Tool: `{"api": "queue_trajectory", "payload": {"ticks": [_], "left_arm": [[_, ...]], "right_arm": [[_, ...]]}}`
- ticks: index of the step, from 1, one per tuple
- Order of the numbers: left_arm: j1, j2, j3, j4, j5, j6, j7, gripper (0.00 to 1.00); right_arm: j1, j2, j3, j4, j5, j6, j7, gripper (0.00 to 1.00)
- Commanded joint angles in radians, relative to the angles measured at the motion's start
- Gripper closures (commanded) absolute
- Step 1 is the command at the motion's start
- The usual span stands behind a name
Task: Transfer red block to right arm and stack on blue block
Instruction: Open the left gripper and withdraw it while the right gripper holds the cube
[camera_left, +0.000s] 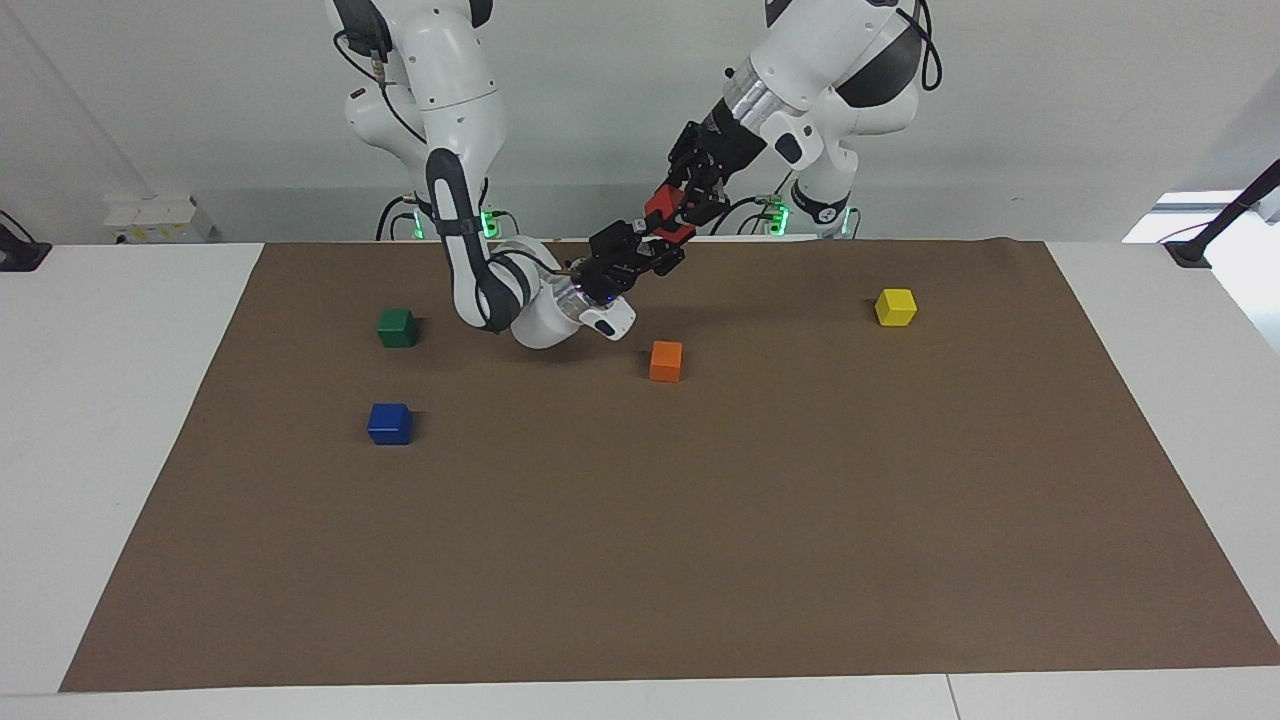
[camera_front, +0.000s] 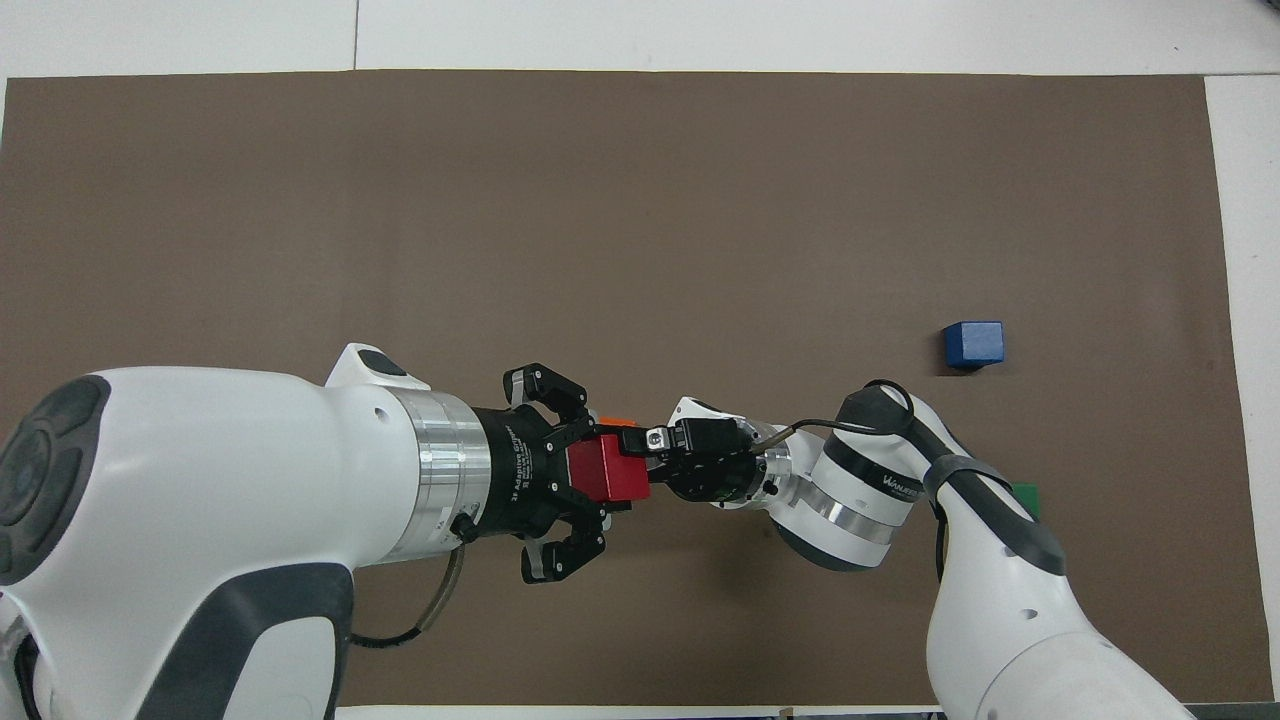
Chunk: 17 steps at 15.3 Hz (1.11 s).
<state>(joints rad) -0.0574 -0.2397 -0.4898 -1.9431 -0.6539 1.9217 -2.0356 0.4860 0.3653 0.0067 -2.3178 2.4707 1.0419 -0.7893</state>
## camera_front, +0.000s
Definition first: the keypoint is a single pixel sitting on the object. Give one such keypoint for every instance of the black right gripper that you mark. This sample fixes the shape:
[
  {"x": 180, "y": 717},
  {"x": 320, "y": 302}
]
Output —
[{"x": 715, "y": 465}]

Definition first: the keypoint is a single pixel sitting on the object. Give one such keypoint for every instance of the green wooden block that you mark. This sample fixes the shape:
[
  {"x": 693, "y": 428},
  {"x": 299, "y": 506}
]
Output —
[{"x": 1027, "y": 498}]

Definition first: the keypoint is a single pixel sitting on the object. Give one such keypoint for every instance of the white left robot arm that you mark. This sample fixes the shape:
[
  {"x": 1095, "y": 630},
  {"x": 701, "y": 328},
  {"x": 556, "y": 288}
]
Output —
[{"x": 220, "y": 520}]

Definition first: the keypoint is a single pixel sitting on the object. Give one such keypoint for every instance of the blue wooden block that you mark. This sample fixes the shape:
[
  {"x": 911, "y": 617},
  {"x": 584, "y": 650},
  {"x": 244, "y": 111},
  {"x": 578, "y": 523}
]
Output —
[{"x": 973, "y": 343}]

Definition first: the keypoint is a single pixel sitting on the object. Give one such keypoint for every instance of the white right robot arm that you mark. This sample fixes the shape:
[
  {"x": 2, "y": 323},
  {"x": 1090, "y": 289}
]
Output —
[{"x": 1000, "y": 600}]

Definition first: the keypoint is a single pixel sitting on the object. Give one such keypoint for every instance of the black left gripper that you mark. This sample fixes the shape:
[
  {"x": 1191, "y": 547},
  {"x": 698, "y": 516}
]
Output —
[{"x": 525, "y": 470}]

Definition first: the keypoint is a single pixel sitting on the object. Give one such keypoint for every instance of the brown paper mat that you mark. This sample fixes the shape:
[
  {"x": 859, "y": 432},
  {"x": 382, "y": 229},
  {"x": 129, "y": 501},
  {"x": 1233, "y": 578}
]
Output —
[{"x": 640, "y": 220}]

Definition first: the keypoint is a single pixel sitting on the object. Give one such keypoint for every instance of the red wooden block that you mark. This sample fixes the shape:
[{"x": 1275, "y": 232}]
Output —
[{"x": 605, "y": 472}]

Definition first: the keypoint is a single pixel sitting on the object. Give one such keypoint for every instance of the orange wooden block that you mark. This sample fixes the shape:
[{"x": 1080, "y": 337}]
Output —
[{"x": 618, "y": 421}]

